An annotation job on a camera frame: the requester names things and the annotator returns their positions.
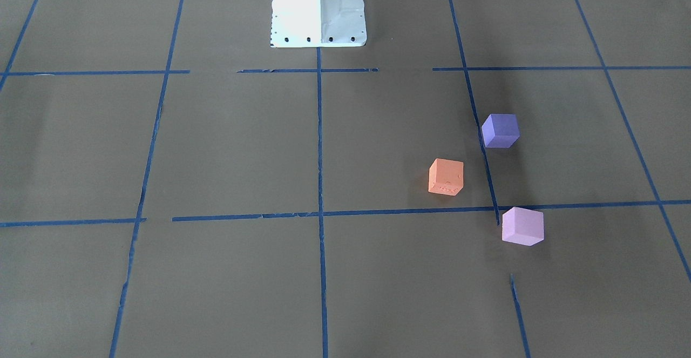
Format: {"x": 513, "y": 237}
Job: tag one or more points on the orange foam cube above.
{"x": 446, "y": 177}

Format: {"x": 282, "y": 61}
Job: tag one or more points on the dark purple foam cube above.
{"x": 500, "y": 131}

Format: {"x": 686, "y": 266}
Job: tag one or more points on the light pink foam cube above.
{"x": 523, "y": 227}

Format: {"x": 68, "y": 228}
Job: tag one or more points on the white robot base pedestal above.
{"x": 318, "y": 24}

